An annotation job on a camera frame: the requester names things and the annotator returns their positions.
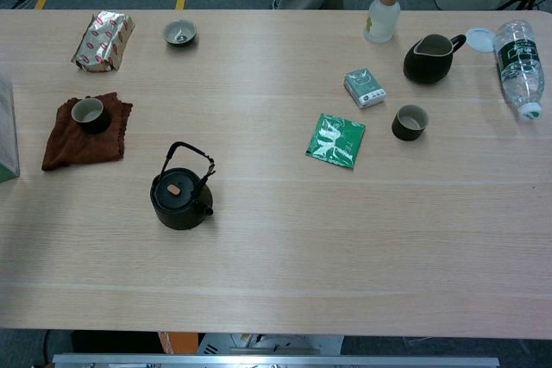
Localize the dark teacup with beige inside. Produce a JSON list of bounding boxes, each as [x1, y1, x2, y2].
[[70, 97, 112, 135], [391, 103, 430, 142]]

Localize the gold foil tea package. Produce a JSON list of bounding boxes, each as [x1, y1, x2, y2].
[[71, 9, 136, 72]]

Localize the clear box with green base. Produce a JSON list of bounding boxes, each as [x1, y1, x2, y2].
[[0, 77, 22, 183]]

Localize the shallow grey tea bowl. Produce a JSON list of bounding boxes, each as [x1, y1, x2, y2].
[[162, 18, 198, 47]]

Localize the brown folded cloth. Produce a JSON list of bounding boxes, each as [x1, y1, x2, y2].
[[41, 91, 134, 172]]

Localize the orange panel under table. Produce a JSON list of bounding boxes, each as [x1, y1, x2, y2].
[[157, 332, 199, 355]]

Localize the green tea sachet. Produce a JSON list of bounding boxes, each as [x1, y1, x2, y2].
[[304, 112, 367, 170]]

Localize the frosted bottle with wooden cap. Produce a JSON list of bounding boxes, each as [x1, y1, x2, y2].
[[363, 0, 402, 45]]

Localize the black iron teapot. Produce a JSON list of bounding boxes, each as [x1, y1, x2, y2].
[[149, 140, 216, 231]]

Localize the dark ceramic pitcher with handle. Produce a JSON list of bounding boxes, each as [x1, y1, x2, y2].
[[403, 33, 467, 85]]

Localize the aluminium rail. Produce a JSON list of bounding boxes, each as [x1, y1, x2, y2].
[[52, 352, 500, 368]]

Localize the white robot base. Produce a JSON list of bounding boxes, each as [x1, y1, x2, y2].
[[196, 333, 345, 355]]

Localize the small green white box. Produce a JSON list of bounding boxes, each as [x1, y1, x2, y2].
[[343, 67, 387, 109]]

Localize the white round lid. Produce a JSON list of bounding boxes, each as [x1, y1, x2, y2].
[[464, 27, 497, 54]]

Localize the clear plastic water bottle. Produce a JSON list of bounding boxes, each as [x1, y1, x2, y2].
[[493, 19, 545, 122]]

